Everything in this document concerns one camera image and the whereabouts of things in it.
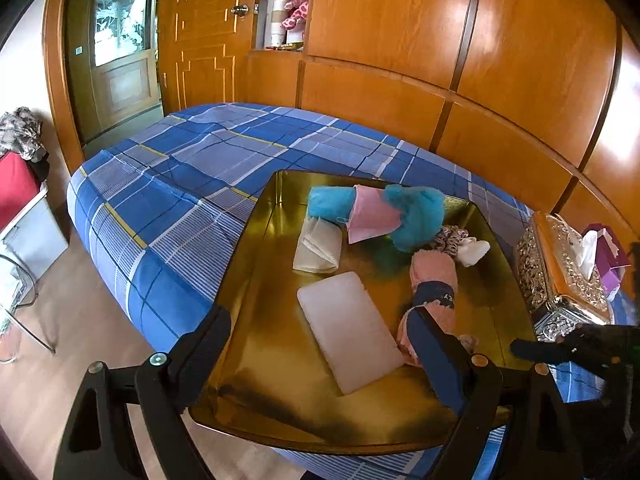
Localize ornate gold tissue box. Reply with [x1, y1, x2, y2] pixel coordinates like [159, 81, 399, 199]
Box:
[515, 211, 613, 343]

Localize white cylinder box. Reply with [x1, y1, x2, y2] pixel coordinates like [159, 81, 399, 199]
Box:
[270, 0, 288, 46]

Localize gold metal tray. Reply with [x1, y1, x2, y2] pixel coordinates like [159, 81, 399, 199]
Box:
[189, 170, 543, 456]

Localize pink spotted plush toy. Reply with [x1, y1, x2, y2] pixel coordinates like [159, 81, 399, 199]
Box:
[281, 0, 312, 31]

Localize white rectangular pad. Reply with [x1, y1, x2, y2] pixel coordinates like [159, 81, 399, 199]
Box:
[297, 271, 406, 396]

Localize pink fuzzy socks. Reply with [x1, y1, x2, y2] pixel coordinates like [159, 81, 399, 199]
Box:
[396, 250, 473, 368]

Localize pink face mask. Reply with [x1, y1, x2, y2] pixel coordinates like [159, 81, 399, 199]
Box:
[347, 185, 405, 244]

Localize purple tissue carton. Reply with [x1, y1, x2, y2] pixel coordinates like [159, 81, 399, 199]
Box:
[582, 222, 631, 301]

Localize bed with blue plaid sheet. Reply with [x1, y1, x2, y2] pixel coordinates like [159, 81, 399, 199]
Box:
[66, 102, 640, 480]

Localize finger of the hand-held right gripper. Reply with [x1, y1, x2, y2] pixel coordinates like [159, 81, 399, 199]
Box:
[510, 324, 608, 376]

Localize white facial tissue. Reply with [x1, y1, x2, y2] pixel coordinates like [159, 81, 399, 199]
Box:
[577, 230, 601, 281]

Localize patterned cloth pile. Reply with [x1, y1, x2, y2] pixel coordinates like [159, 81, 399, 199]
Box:
[0, 106, 48, 161]

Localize beige cloth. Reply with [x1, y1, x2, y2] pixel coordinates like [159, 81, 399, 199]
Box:
[292, 217, 343, 275]

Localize wooden door with glass pane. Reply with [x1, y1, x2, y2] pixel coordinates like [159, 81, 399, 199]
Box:
[65, 0, 163, 143]

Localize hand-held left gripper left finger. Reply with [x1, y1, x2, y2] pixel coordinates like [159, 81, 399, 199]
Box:
[52, 304, 232, 480]

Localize patterned white-toe sock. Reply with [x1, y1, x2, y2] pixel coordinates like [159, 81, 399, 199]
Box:
[431, 225, 471, 257]

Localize wooden wardrobe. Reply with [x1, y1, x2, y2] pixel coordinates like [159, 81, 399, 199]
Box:
[245, 0, 640, 241]

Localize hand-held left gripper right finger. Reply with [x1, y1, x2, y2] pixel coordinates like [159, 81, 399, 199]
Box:
[404, 306, 583, 480]

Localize wooden door with gold lines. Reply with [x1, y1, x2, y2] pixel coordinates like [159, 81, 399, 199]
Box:
[155, 0, 261, 116]

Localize white storage box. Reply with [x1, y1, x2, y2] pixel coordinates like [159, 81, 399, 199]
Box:
[0, 185, 70, 281]

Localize glass side table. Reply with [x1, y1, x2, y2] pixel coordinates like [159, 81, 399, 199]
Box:
[0, 252, 58, 366]

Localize teal fuzzy socks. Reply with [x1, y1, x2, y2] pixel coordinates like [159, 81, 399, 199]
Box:
[306, 183, 446, 253]

